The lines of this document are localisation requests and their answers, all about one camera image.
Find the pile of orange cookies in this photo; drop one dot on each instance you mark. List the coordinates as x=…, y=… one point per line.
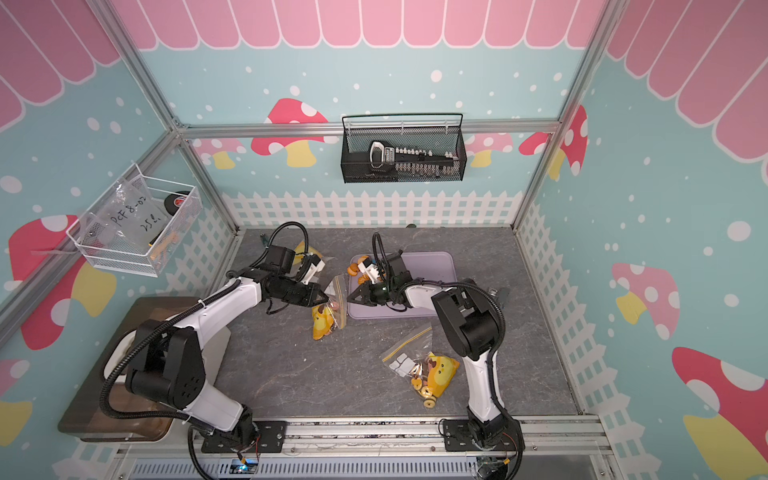
x=364, y=270

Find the small grey metal clip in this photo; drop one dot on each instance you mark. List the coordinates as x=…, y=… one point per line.
x=500, y=296

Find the brown wooden case white handle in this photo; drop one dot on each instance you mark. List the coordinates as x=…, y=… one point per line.
x=84, y=419

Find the black tape roll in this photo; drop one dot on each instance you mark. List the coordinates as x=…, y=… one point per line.
x=179, y=202

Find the aluminium front rail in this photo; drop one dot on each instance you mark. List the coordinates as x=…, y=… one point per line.
x=554, y=447

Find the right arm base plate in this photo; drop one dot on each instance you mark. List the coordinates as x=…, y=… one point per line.
x=466, y=435

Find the white wire wall basket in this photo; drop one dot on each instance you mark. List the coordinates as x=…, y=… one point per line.
x=127, y=229

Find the black wire wall basket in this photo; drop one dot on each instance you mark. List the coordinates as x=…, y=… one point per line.
x=439, y=132

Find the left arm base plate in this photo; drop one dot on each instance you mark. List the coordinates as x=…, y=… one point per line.
x=262, y=436

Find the ziploc bag of mixed cookies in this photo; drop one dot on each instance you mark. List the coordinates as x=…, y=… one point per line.
x=332, y=314

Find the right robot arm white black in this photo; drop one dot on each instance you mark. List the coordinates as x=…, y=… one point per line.
x=474, y=326

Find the socket set in basket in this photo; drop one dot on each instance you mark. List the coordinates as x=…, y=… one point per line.
x=382, y=162

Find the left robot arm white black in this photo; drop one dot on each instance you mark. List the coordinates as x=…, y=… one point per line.
x=165, y=361

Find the ziploc bag near right arm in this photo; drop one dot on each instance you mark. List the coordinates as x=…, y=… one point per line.
x=412, y=357

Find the ziploc bag of orange cookies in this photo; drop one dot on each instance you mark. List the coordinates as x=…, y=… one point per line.
x=302, y=250

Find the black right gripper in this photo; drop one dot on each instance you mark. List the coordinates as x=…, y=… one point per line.
x=366, y=295

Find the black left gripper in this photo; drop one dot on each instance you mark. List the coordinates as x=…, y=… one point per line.
x=308, y=300

